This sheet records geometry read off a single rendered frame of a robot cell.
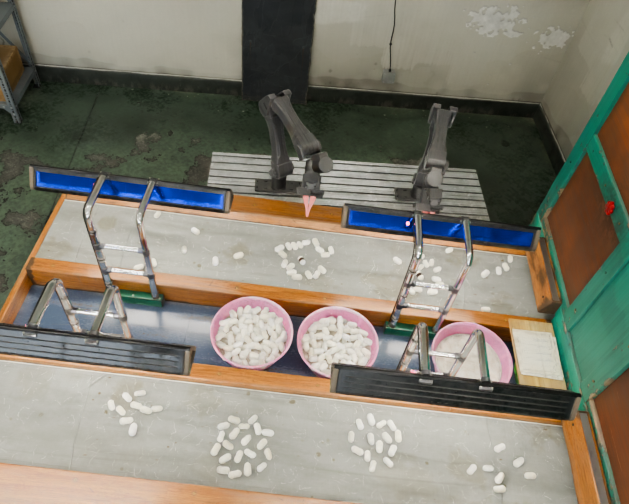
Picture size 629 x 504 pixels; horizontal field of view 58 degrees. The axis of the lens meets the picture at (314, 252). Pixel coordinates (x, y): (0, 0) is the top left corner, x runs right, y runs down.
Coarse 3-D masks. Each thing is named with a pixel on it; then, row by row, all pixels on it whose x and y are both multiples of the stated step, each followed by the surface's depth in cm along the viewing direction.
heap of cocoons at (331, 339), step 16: (320, 320) 190; (336, 320) 193; (304, 336) 186; (320, 336) 186; (336, 336) 186; (352, 336) 187; (304, 352) 184; (320, 352) 182; (336, 352) 185; (352, 352) 183; (368, 352) 184; (320, 368) 179
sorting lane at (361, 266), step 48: (48, 240) 201; (192, 240) 207; (240, 240) 209; (288, 240) 211; (336, 240) 214; (384, 240) 216; (336, 288) 199; (384, 288) 201; (480, 288) 205; (528, 288) 208
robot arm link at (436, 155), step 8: (440, 104) 211; (432, 112) 213; (440, 112) 210; (448, 112) 210; (456, 112) 210; (440, 120) 209; (448, 120) 209; (440, 128) 207; (432, 136) 211; (440, 136) 206; (432, 144) 205; (440, 144) 205; (432, 152) 203; (440, 152) 203; (432, 160) 202; (440, 160) 202
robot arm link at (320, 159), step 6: (300, 150) 200; (300, 156) 202; (306, 156) 203; (312, 156) 199; (318, 156) 195; (324, 156) 195; (312, 162) 199; (318, 162) 195; (324, 162) 196; (330, 162) 197; (312, 168) 200; (318, 168) 196; (324, 168) 196; (330, 168) 197
